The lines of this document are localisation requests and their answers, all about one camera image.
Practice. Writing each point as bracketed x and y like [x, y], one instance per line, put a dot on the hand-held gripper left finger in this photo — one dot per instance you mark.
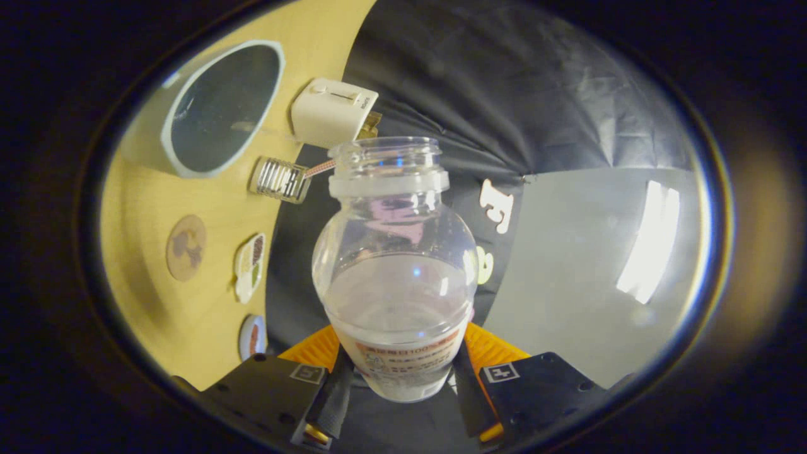
[271, 388]

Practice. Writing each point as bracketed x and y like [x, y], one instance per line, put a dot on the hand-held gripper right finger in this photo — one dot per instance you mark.
[542, 391]

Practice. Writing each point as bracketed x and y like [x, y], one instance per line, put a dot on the clear plastic juice bottle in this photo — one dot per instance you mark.
[397, 302]

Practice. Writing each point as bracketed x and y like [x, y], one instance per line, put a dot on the round brown coaster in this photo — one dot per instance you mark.
[186, 248]

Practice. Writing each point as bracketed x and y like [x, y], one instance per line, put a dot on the light blue cup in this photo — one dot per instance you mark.
[220, 107]

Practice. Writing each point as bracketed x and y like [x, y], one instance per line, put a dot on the light blue plate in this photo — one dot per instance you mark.
[246, 343]

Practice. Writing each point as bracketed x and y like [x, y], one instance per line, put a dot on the brown meat piece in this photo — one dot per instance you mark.
[255, 339]

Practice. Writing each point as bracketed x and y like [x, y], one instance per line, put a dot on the white divided tray with beans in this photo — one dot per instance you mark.
[250, 268]

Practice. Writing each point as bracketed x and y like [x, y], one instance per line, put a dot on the wooden table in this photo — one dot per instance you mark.
[145, 208]

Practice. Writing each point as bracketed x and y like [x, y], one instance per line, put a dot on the red white striped straw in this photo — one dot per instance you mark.
[320, 168]

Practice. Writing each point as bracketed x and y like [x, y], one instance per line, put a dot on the brown toast slice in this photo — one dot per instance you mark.
[371, 126]

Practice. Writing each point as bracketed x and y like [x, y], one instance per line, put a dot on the white toaster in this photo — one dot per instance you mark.
[328, 113]

